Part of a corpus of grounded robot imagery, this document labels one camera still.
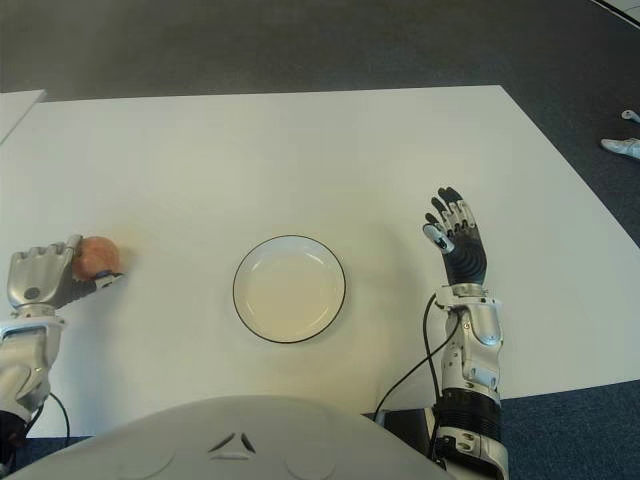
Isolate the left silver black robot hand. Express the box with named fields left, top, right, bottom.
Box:
left=5, top=234, right=125, bottom=311

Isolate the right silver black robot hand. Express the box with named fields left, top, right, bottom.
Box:
left=423, top=187, right=489, bottom=287

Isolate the orange peach fruit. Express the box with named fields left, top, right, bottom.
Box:
left=73, top=235, right=122, bottom=282

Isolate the white plate black rim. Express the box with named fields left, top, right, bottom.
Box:
left=232, top=234, right=350, bottom=345

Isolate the white neighbouring table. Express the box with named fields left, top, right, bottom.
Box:
left=0, top=89, right=48, bottom=147

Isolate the white shoe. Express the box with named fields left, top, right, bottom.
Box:
left=599, top=137, right=640, bottom=161

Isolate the white robot torso shell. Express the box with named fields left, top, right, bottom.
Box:
left=9, top=394, right=454, bottom=480

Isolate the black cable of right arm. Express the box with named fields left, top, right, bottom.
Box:
left=372, top=294, right=466, bottom=461

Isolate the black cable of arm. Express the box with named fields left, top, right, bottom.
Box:
left=372, top=294, right=466, bottom=461
left=24, top=392, right=71, bottom=447

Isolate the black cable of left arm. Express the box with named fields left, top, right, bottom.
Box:
left=24, top=392, right=71, bottom=447

